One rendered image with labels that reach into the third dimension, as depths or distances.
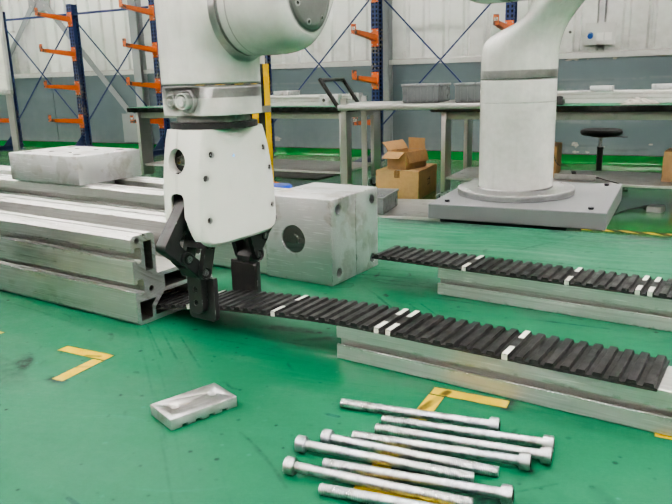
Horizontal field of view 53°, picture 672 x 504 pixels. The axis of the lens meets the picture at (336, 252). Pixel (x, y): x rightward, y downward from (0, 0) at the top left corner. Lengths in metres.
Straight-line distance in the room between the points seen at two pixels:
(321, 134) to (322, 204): 8.58
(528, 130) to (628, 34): 7.14
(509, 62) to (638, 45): 7.11
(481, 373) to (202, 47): 0.33
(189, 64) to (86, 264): 0.23
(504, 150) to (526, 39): 0.17
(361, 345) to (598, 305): 0.23
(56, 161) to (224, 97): 0.50
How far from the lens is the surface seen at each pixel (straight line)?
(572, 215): 1.03
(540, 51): 1.11
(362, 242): 0.78
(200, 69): 0.57
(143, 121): 7.22
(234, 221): 0.59
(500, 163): 1.12
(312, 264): 0.74
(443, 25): 8.64
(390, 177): 5.80
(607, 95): 5.54
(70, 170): 1.01
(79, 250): 0.72
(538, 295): 0.68
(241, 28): 0.53
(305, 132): 9.41
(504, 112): 1.11
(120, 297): 0.67
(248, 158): 0.60
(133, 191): 0.92
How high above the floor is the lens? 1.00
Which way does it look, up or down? 14 degrees down
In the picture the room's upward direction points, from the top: 1 degrees counter-clockwise
